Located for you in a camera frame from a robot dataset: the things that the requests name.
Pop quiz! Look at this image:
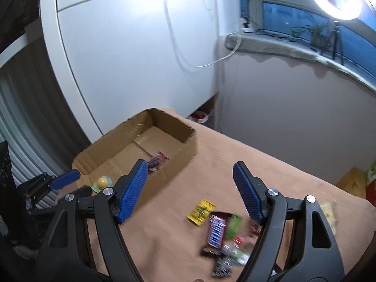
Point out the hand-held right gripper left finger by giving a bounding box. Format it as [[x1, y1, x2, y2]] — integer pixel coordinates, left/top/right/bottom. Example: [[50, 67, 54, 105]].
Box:
[[35, 159, 149, 282]]

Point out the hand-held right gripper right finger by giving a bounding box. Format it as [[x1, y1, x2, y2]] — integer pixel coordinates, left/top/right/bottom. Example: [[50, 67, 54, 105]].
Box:
[[233, 161, 345, 282]]

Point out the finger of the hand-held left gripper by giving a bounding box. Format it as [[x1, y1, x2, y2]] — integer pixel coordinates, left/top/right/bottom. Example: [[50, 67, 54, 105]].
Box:
[[48, 169, 81, 190], [73, 186, 96, 197]]

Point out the yellow ball candy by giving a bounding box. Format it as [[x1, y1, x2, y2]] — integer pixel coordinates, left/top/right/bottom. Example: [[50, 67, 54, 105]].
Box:
[[91, 176, 114, 193]]

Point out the red-topped clear snack packet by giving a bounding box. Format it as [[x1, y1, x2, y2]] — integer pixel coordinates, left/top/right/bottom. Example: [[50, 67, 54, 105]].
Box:
[[147, 151, 170, 174]]

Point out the blue and red snack bar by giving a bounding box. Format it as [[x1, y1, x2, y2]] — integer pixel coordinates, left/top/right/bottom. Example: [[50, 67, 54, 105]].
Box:
[[206, 215, 227, 249]]

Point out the yellow snack packet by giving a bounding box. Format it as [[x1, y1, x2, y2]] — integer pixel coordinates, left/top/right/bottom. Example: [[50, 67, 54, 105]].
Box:
[[187, 199, 216, 227]]

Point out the cardboard box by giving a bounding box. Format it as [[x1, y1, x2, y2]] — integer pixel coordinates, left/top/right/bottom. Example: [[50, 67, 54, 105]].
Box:
[[72, 108, 197, 212]]

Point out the black patterned snack packet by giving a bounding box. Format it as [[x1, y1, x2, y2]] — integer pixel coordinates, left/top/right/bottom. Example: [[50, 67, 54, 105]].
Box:
[[212, 255, 235, 278]]

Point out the grey ribbed radiator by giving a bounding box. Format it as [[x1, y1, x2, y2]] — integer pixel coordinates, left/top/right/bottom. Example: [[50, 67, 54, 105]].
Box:
[[0, 65, 74, 183]]

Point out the red and white bowl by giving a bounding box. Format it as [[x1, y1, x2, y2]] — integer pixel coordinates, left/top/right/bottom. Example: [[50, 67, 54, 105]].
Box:
[[188, 110, 215, 127]]

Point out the green and red bag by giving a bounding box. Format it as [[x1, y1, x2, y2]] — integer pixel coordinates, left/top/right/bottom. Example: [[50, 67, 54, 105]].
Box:
[[366, 160, 376, 206]]

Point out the white wardrobe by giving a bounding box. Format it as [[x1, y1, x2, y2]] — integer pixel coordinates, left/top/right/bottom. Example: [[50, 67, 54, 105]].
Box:
[[39, 0, 240, 144]]

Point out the grey stone window sill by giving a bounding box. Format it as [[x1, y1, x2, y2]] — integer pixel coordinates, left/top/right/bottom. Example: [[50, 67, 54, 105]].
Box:
[[226, 32, 376, 91]]

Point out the white power strip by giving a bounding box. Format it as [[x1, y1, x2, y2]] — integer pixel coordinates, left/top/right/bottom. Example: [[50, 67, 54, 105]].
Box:
[[239, 18, 255, 34]]

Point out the potted green plant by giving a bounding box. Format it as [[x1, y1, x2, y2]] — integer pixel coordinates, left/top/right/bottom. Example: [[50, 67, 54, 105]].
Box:
[[291, 20, 331, 50]]

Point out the window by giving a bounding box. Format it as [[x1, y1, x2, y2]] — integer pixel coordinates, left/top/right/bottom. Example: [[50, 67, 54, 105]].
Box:
[[238, 0, 376, 74]]

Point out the white cable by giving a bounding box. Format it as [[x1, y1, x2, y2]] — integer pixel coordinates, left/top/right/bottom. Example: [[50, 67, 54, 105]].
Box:
[[163, 0, 243, 68]]

